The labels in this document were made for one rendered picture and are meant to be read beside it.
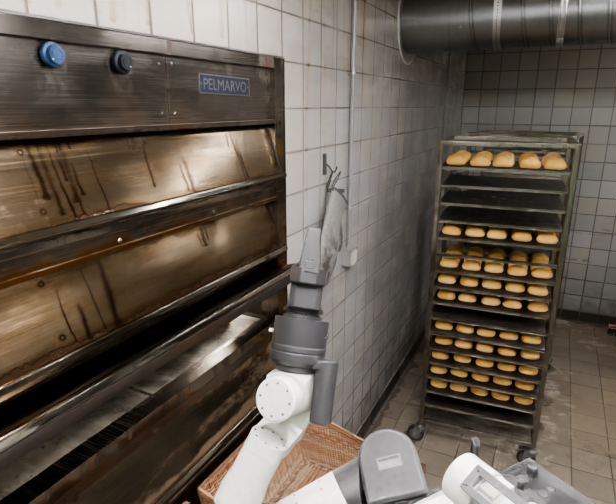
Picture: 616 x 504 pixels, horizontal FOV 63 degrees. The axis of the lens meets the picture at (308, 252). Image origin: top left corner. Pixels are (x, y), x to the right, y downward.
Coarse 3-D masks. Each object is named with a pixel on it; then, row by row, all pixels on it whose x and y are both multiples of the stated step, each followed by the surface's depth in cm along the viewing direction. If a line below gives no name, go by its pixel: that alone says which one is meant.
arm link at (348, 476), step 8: (344, 464) 85; (352, 464) 83; (336, 472) 83; (344, 472) 83; (352, 472) 82; (360, 472) 83; (336, 480) 82; (344, 480) 81; (352, 480) 81; (360, 480) 82; (344, 488) 80; (352, 488) 80; (360, 488) 81; (344, 496) 80; (352, 496) 80; (360, 496) 80
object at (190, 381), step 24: (240, 336) 173; (264, 336) 180; (216, 360) 157; (168, 384) 143; (192, 384) 145; (144, 408) 132; (168, 408) 136; (120, 432) 122; (72, 456) 114; (96, 456) 115; (48, 480) 107; (72, 480) 110
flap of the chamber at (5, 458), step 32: (224, 288) 160; (192, 320) 131; (224, 320) 130; (128, 352) 116; (64, 384) 103; (128, 384) 101; (0, 416) 93; (32, 416) 90; (64, 416) 88; (32, 448) 83
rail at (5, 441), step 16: (288, 272) 160; (256, 288) 144; (240, 304) 136; (208, 320) 124; (176, 336) 114; (144, 352) 107; (160, 352) 109; (128, 368) 101; (96, 384) 95; (64, 400) 90; (80, 400) 91; (48, 416) 86; (16, 432) 81; (32, 432) 83; (0, 448) 78
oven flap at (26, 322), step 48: (192, 240) 140; (240, 240) 159; (48, 288) 101; (96, 288) 111; (144, 288) 122; (192, 288) 136; (0, 336) 91; (48, 336) 99; (96, 336) 108; (0, 384) 90
